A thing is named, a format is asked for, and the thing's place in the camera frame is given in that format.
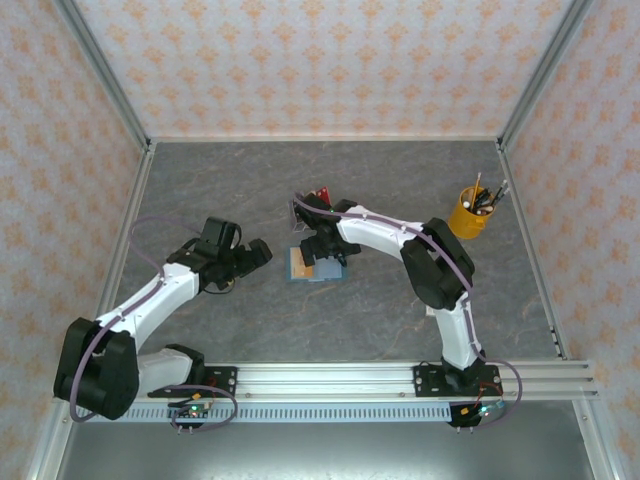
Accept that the grey metal panel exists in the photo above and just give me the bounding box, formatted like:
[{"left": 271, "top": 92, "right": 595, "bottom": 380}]
[{"left": 54, "top": 422, "right": 591, "bottom": 480}]

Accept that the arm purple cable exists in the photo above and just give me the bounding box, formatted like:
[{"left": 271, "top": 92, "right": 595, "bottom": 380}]
[
  {"left": 69, "top": 215, "right": 239, "bottom": 434},
  {"left": 292, "top": 194, "right": 526, "bottom": 434}
]

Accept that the aluminium table side rail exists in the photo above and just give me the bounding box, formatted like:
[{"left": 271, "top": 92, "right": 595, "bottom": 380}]
[
  {"left": 494, "top": 139, "right": 572, "bottom": 361},
  {"left": 82, "top": 142, "right": 157, "bottom": 351}
]

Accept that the yellow pen cup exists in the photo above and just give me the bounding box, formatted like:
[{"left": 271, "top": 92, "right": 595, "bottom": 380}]
[{"left": 448, "top": 185, "right": 496, "bottom": 240}]

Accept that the short aluminium frame post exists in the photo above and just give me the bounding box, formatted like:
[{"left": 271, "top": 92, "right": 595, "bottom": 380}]
[
  {"left": 572, "top": 399, "right": 616, "bottom": 480},
  {"left": 27, "top": 399, "right": 76, "bottom": 480}
]

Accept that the aluminium table end rail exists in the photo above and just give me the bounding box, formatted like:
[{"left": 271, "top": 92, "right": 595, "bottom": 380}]
[{"left": 147, "top": 133, "right": 504, "bottom": 145}]

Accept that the left gripper thin black cable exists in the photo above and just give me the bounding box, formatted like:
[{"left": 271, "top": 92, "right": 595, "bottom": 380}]
[{"left": 199, "top": 279, "right": 236, "bottom": 296}]

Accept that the perforated grey cable duct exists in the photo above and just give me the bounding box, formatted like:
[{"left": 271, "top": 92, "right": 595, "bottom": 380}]
[{"left": 119, "top": 403, "right": 456, "bottom": 425}]

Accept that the long aluminium base rail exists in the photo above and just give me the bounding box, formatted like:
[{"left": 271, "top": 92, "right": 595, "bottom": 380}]
[{"left": 52, "top": 360, "right": 601, "bottom": 402}]

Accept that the teal card holder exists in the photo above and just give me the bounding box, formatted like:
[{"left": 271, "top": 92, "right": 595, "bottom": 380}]
[{"left": 284, "top": 244, "right": 347, "bottom": 285}]

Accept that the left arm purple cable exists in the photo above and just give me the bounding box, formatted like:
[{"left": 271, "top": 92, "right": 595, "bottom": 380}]
[{"left": 69, "top": 215, "right": 239, "bottom": 434}]

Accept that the orange card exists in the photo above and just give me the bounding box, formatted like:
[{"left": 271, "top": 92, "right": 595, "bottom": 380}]
[{"left": 291, "top": 248, "right": 316, "bottom": 280}]

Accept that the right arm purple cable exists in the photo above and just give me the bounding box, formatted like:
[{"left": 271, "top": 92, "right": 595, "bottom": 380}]
[{"left": 292, "top": 194, "right": 526, "bottom": 434}]

